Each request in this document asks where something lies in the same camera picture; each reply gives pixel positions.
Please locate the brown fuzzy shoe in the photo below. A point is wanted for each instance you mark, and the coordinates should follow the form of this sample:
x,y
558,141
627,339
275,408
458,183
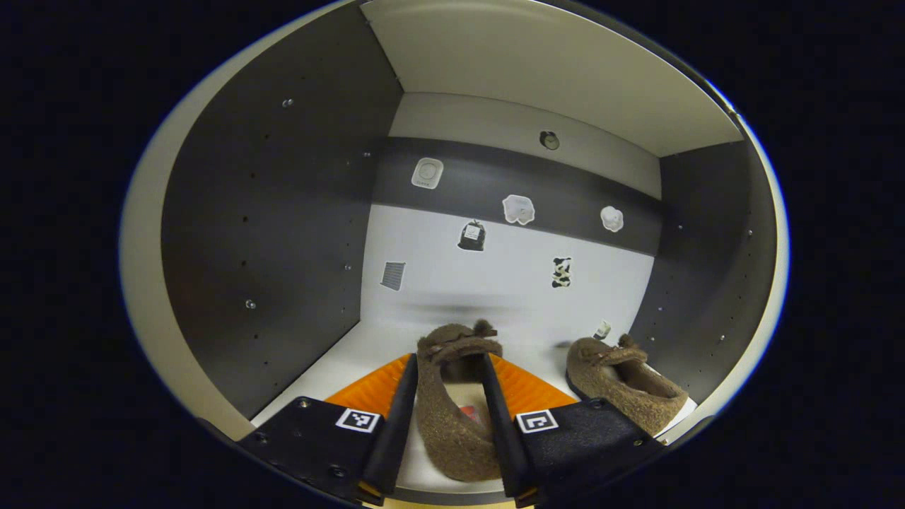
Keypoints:
x,y
601,382
445,438

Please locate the white grey shoe cabinet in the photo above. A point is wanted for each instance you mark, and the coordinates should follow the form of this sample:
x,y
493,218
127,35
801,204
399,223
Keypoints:
x,y
283,212

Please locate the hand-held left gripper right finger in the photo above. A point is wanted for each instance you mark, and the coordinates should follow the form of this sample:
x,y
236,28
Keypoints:
x,y
502,424

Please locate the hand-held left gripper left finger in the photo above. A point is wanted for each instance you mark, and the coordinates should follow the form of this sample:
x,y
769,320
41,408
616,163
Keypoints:
x,y
399,424

